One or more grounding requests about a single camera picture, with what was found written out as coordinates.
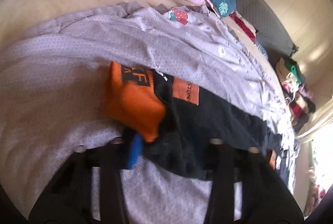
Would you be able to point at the clothes on window sill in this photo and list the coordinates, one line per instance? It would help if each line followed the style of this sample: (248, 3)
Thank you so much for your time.
(317, 191)

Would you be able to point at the red patterned pillow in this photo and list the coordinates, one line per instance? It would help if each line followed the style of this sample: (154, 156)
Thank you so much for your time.
(245, 25)

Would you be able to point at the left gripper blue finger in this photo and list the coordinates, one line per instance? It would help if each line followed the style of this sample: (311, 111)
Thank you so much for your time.
(135, 150)

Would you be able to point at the window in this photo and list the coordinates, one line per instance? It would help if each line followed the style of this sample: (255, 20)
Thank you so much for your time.
(322, 160)

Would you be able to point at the pile of folded clothes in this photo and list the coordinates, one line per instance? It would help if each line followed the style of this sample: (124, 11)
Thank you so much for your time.
(297, 96)

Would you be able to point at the lilac strawberry print duvet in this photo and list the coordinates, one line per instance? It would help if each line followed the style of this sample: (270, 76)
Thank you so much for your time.
(53, 78)

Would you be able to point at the grey padded headboard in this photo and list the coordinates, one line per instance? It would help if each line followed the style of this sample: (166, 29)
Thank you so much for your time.
(272, 35)

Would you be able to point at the black sweatshirt with orange cuffs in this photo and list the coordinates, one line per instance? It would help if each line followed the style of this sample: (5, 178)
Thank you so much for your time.
(177, 119)

